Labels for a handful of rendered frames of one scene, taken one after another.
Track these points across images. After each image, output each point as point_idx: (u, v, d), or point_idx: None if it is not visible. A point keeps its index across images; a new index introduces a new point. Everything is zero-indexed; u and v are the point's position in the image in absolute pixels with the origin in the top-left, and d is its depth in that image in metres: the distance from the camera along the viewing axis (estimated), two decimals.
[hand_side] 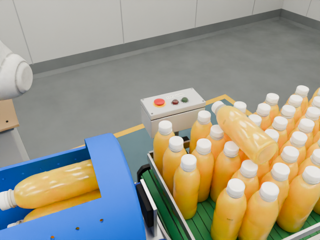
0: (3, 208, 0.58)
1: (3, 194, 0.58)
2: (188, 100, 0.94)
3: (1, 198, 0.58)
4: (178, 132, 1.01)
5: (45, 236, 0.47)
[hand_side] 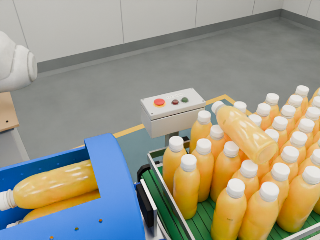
0: (2, 208, 0.58)
1: (2, 194, 0.58)
2: (188, 100, 0.94)
3: (0, 198, 0.58)
4: (178, 132, 1.01)
5: (44, 236, 0.47)
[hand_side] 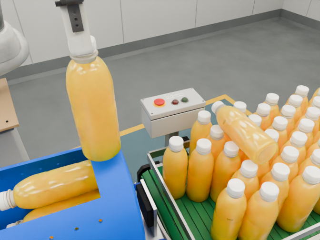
0: (2, 208, 0.58)
1: (2, 194, 0.58)
2: (188, 100, 0.94)
3: (0, 198, 0.58)
4: (178, 132, 1.01)
5: (44, 236, 0.47)
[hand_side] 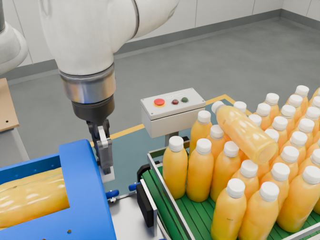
0: None
1: None
2: (188, 100, 0.94)
3: None
4: (178, 132, 1.01)
5: None
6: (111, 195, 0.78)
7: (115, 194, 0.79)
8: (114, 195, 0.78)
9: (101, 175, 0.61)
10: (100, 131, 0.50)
